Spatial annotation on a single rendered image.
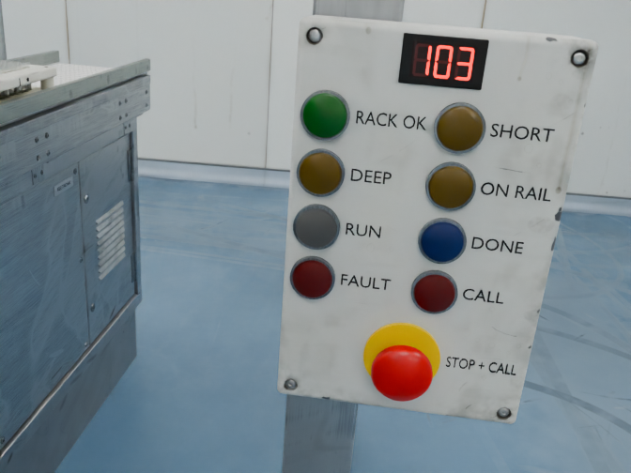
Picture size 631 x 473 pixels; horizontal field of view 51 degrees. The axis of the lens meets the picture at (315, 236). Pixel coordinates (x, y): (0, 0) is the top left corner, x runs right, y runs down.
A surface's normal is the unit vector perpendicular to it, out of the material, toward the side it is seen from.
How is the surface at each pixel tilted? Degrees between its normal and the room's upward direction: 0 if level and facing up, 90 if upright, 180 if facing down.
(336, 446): 90
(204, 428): 0
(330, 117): 90
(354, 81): 90
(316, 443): 90
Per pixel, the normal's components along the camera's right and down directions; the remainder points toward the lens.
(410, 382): -0.04, 0.37
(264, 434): 0.07, -0.93
